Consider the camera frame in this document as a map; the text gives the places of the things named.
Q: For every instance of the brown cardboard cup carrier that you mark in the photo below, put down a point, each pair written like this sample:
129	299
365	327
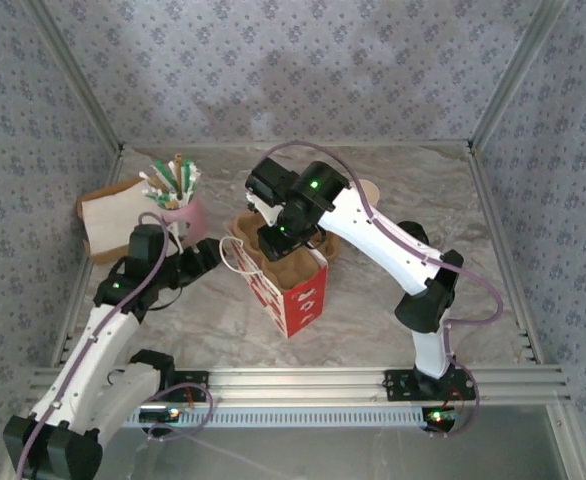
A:
332	247
293	272

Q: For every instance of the red white paper gift bag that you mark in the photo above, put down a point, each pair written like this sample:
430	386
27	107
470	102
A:
303	305

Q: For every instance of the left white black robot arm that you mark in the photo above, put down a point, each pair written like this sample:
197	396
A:
93	360

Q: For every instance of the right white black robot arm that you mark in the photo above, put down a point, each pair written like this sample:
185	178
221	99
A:
373	235

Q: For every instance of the pink straw holder cup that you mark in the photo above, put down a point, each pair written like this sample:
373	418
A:
195	215

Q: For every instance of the brown cardboard napkin holder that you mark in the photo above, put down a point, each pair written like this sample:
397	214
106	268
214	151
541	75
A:
103	256

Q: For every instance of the white paper napkins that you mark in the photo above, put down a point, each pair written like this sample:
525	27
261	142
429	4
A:
108	215

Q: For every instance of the brown paper straw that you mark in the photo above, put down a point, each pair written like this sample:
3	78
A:
178	170

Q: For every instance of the stack of black cup lids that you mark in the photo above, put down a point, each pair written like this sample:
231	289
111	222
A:
418	232

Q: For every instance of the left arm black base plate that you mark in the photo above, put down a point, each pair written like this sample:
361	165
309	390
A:
193	382

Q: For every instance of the wide aluminium mounting rail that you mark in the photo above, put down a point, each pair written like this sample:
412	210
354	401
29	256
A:
298	382

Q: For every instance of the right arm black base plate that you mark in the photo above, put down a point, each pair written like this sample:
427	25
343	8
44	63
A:
398	385

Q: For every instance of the aluminium frame post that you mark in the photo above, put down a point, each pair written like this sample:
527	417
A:
80	87
573	450
513	75

